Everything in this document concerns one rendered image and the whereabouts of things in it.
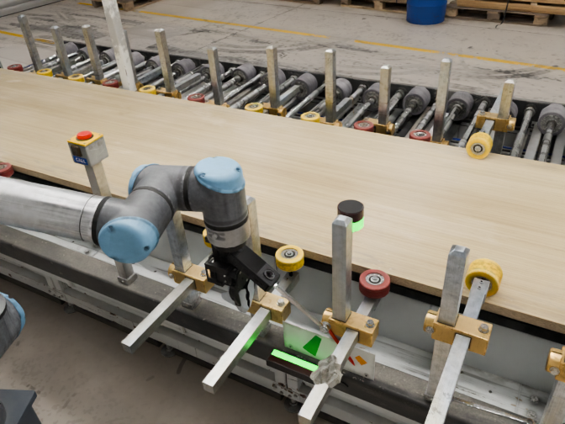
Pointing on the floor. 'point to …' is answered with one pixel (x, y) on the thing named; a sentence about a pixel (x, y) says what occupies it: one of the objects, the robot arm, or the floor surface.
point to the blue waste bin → (425, 12)
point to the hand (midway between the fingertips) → (247, 308)
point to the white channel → (119, 44)
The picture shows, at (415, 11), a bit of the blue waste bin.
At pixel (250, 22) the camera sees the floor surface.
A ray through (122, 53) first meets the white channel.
